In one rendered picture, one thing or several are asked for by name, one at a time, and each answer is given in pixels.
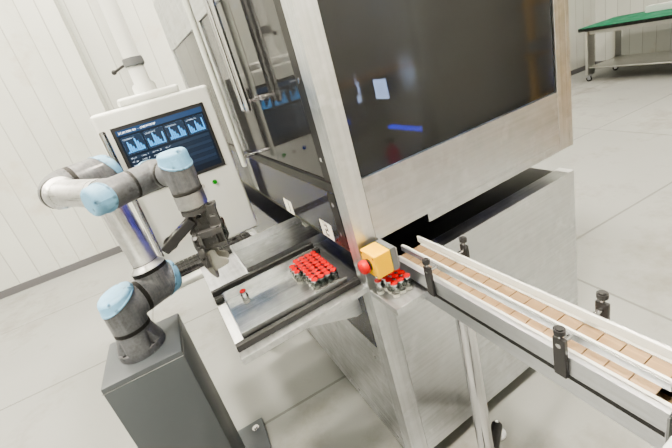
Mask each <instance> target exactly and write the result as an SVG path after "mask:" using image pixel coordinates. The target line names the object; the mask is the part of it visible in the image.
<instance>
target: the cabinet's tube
mask: <svg viewBox="0 0 672 448"><path fill-rule="evenodd" d="M97 1H98V3H99V5H100V8H101V10H102V12H103V14H104V17H105V19H106V21H107V24H108V26H109V28H110V31H111V33H112V35H113V37H114V40H115V42H116V44H117V47H118V49H119V51H120V53H121V56H122V58H123V60H122V63H123V65H121V66H120V67H119V68H117V69H116V70H112V71H111V73H112V75H116V74H117V72H118V71H120V70H121V69H123V68H124V67H125V68H127V69H128V72H129V74H130V76H131V79H132V81H133V83H134V85H133V87H132V89H133V92H134V94H135V95H136V94H140V93H143V92H147V91H151V90H155V89H157V87H156V84H155V82H154V81H150V78H149V76H148V74H147V71H146V69H145V67H144V64H145V62H144V59H143V57H142V56H141V55H139V52H138V50H137V47H136V45H135V43H134V40H133V38H132V36H131V33H130V31H129V28H128V26H127V24H126V21H125V19H124V16H123V14H122V12H121V9H120V7H119V5H118V2H117V0H97Z"/></svg>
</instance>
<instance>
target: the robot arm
mask: <svg viewBox="0 0 672 448"><path fill-rule="evenodd" d="M162 187H169V190H170V192H171V194H172V196H173V199H174V201H175V203H176V205H177V208H178V210H179V211H180V212H181V215H182V217H184V218H185V219H184V220H183V221H182V222H181V224H180V225H179V226H178V227H177V228H176V229H175V230H174V231H173V233H172V234H171V235H170V236H169V237H167V238H165V240H164V242H163V246H162V248H161V250H162V251H163V252H165V253H167V254H170V253H171V252H172V251H173V250H174V249H176V248H177V246H178V244H179V243H180V242H181V240H182V239H183V238H184V237H185V236H186V235H187V234H188V233H189V232H190V235H191V236H192V237H191V238H192V242H193V245H194V247H195V249H196V251H197V252H198V255H199V257H200V259H201V261H202V263H203V264H204V266H205V268H206V269H207V270H208V271H209V272H210V273H211V274H212V275H214V276H215V277H217V278H218V277H219V276H220V275H219V271H218V269H220V268H222V267H223V266H225V265H226V264H228V263H229V259H228V258H229V252H228V251H221V250H219V249H218V247H221V246H224V245H227V244H228V237H229V232H228V229H227V227H226V224H225V222H224V219H223V217H221V218H220V216H219V213H218V211H217V208H216V202H215V200H212V201H209V202H208V201H207V200H208V199H207V197H206V194H205V192H204V189H203V187H202V185H201V182H200V180H199V177H198V175H197V172H196V170H195V167H194V165H193V160H192V159H191V158H190V156H189V153H188V151H187V149H186V148H184V147H176V148H172V149H169V150H166V151H163V152H161V153H159V154H158V155H157V156H156V159H147V160H145V161H142V162H140V163H139V164H138V165H137V166H136V167H133V168H131V169H128V170H126V171H123V170H122V168H121V167H120V165H119V164H118V163H117V162H116V161H115V160H114V159H112V158H110V157H109V156H107V155H97V156H94V157H89V158H87V159H85V160H83V161H80V162H77V163H74V164H72V165H69V166H66V167H63V168H60V169H57V170H55V171H53V172H51V173H50V174H48V175H47V176H46V177H44V178H43V180H42V181H41V182H40V184H39V186H38V190H37V195H38V198H39V200H40V201H41V202H42V203H43V204H44V205H45V206H47V207H49V208H52V209H58V210H63V209H68V208H71V207H83V208H86V209H87V210H88V211H89V212H90V213H91V214H93V215H94V216H98V217H99V216H102V217H103V219H104V221H105V222H106V224H107V226H108V227H109V229H110V231H111V232H112V234H113V236H114V237H115V239H116V241H117V242H118V244H119V246H120V247H121V249H122V251H123V252H124V254H125V256H126V257H127V259H128V261H129V262H130V264H131V266H132V267H133V271H132V274H131V276H132V277H133V279H134V281H133V282H131V283H130V282H128V281H125V282H121V283H119V284H118V285H115V286H113V287H111V288H110V289H108V290H107V291H106V292H105V293H104V294H103V295H102V296H101V297H100V299H99V301H98V303H97V309H98V311H99V313H100V316H101V318H102V319H103V320H104V322H105V323H106V325H107V327H108V328H109V330H110V332H111V333H112V335H113V337H114V338H115V340H116V348H117V355H118V358H119V359H120V361H121V362H122V363H123V364H134V363H137V362H140V361H142V360H144V359H146V358H147V357H149V356H151V355H152V354H153V353H155V352H156V351H157V350H158V349H159V348H160V347H161V345H162V344H163V343H164V341H165V337H166V336H165V333H164V331H163V330H162V328H161V327H159V326H158V325H157V324H156V323H154V322H153V321H152V320H151V319H150V317H149V316H148V314H147V313H148V312H149V311H150V310H152V309H153V308H154V307H156V306H157V305H159V304H160V303H161V302H163V301H164V300H165V299H167V298H168V297H169V296H172V295H173V294H174V293H175V292H176V291H177V290H178V289H179V288H180V287H181V284H182V277H181V274H180V271H179V269H178V267H177V266H176V265H175V264H174V263H173V262H172V261H171V260H165V258H164V257H161V256H158V255H157V254H156V252H155V250H154V248H153V247H152V245H151V243H150V242H149V240H148V238H147V236H146V235H145V233H144V231H143V229H142V228H141V226H140V224H139V222H138V221H137V219H136V217H135V215H134V214H133V212H132V210H131V208H130V207H129V205H128V203H130V202H132V201H134V200H137V199H139V198H141V197H143V196H145V195H147V194H149V193H151V192H153V191H155V190H157V189H160V188H162ZM199 214H201V215H199ZM190 230H191V231H190Z"/></svg>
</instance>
